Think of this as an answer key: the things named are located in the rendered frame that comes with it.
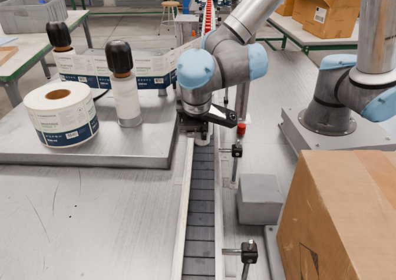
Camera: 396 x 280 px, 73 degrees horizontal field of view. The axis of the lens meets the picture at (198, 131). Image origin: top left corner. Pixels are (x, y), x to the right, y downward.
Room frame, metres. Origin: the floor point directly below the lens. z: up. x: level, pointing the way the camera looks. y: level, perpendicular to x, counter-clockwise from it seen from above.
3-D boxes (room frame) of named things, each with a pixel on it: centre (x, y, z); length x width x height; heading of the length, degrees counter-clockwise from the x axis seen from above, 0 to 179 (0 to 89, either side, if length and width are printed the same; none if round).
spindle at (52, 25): (1.10, 0.56, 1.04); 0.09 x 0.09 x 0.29
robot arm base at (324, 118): (0.78, -0.45, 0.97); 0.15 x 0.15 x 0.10
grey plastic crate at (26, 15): (2.63, 1.50, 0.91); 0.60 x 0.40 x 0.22; 8
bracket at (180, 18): (1.33, 0.05, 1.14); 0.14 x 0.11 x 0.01; 177
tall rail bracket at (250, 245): (0.27, -0.07, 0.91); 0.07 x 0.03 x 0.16; 87
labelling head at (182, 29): (1.33, 0.05, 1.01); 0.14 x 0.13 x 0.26; 177
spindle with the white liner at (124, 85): (0.84, 0.25, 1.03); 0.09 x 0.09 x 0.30
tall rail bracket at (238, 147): (0.57, -0.09, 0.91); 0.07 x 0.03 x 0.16; 87
